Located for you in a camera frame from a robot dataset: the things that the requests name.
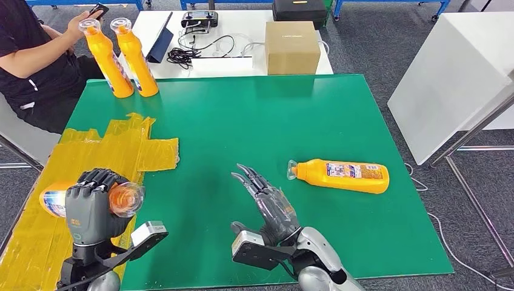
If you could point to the person's right hand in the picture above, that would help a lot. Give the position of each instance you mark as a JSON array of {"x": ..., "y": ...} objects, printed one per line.
[{"x": 80, "y": 24}]

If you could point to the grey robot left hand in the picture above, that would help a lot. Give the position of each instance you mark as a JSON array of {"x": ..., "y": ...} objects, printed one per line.
[{"x": 90, "y": 213}]

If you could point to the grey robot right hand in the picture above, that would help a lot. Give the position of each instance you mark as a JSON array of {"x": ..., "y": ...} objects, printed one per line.
[{"x": 277, "y": 213}]

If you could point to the black smartphone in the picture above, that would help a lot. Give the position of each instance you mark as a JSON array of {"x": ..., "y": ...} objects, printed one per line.
[{"x": 98, "y": 10}]

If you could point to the orange plastic bottle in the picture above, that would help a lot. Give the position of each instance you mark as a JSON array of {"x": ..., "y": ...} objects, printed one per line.
[
  {"x": 345, "y": 176},
  {"x": 138, "y": 64},
  {"x": 106, "y": 64},
  {"x": 126, "y": 199}
]

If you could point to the person's right forearm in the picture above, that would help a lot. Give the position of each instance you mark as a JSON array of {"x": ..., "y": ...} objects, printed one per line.
[{"x": 36, "y": 58}]

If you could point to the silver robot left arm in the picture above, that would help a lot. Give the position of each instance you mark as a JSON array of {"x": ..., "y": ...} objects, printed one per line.
[{"x": 100, "y": 277}]

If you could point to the blue metal rack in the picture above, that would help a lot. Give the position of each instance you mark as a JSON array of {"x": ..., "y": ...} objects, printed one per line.
[
  {"x": 241, "y": 2},
  {"x": 381, "y": 2},
  {"x": 100, "y": 2}
]

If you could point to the yellow tape sheet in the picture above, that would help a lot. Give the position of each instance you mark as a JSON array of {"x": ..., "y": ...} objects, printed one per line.
[{"x": 44, "y": 249}]

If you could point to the person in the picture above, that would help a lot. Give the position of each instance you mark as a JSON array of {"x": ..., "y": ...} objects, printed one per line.
[{"x": 40, "y": 88}]

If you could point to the dark blue tablet case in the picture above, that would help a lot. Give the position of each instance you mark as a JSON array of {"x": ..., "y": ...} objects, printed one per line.
[{"x": 160, "y": 46}]

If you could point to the grey chair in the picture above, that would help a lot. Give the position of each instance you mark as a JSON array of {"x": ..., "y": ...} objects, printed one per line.
[{"x": 28, "y": 140}]

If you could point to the black remote controller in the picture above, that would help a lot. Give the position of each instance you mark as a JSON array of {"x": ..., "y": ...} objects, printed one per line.
[{"x": 199, "y": 18}]

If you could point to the brown cardboard box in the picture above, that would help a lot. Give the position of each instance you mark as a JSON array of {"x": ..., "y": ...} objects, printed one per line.
[{"x": 292, "y": 50}]

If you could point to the black hard case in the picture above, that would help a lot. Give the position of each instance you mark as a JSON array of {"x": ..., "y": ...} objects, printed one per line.
[{"x": 299, "y": 13}]

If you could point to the white side table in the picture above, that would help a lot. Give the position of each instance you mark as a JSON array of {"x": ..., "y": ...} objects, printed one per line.
[{"x": 449, "y": 80}]

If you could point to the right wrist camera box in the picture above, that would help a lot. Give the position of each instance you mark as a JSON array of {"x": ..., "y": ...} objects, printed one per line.
[{"x": 251, "y": 251}]

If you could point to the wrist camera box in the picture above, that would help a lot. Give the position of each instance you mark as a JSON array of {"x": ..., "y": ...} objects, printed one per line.
[
  {"x": 148, "y": 233},
  {"x": 251, "y": 251}
]

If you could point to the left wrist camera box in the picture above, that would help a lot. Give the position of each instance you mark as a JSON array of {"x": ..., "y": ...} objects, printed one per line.
[{"x": 148, "y": 233}]

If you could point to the silver metal frame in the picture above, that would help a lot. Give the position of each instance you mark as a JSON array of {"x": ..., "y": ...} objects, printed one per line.
[{"x": 478, "y": 207}]

